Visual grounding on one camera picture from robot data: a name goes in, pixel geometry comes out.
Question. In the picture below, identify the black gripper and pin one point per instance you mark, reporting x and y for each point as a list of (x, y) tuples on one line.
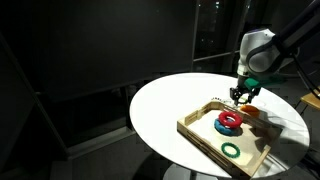
[(241, 89)]

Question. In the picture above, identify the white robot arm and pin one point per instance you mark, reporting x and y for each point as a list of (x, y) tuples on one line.
[(262, 54)]

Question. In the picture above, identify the wooden tray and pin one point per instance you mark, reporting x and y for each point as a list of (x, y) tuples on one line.
[(239, 155)]

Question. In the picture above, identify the wooden chair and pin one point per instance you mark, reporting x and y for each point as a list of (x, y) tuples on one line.
[(311, 99)]

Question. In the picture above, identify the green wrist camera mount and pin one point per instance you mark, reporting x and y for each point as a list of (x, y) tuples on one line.
[(251, 83)]

